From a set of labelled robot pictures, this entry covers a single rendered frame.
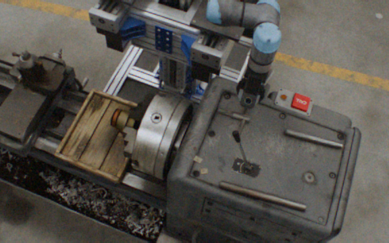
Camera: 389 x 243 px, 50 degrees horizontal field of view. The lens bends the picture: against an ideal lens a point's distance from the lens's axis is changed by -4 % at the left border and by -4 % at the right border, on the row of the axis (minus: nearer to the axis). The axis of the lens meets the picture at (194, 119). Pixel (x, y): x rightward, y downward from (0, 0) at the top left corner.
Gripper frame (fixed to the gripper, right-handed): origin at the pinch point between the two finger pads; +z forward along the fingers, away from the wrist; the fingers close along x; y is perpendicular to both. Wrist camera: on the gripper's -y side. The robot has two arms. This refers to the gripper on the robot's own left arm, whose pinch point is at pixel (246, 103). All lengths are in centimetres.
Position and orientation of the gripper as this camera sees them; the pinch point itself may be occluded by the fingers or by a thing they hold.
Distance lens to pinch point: 147.8
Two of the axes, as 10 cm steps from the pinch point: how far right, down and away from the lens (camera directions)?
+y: 3.5, -8.1, 4.7
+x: -9.3, -3.4, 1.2
